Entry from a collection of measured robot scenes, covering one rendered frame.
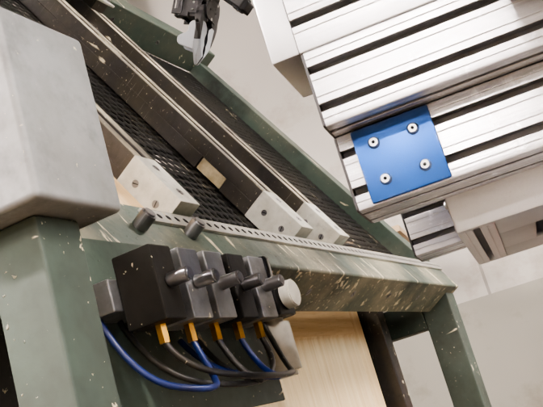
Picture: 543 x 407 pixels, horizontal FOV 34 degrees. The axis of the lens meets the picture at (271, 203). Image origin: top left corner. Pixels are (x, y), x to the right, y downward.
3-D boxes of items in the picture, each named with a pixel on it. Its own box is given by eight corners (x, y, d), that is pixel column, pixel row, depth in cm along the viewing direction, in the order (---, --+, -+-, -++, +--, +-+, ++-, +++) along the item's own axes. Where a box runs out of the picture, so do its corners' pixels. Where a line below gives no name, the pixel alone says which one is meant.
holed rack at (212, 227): (149, 223, 132) (151, 220, 132) (136, 210, 133) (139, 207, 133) (441, 270, 279) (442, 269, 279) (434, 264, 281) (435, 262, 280)
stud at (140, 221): (138, 232, 125) (150, 216, 125) (128, 221, 126) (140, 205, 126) (149, 233, 128) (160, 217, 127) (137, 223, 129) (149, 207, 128)
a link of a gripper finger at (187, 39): (175, 63, 191) (183, 22, 192) (200, 65, 189) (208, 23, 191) (170, 58, 188) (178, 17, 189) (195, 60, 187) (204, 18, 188)
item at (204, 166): (218, 189, 199) (226, 178, 198) (195, 167, 202) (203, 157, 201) (225, 190, 201) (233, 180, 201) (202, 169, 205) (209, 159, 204)
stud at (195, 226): (190, 240, 138) (201, 224, 137) (179, 229, 139) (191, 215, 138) (198, 241, 140) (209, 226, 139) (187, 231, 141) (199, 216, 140)
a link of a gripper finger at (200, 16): (198, 43, 191) (205, 5, 192) (205, 44, 190) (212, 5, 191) (189, 35, 186) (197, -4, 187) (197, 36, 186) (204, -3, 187)
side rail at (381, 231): (401, 287, 276) (423, 259, 274) (178, 86, 320) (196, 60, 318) (408, 287, 283) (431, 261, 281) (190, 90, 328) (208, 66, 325)
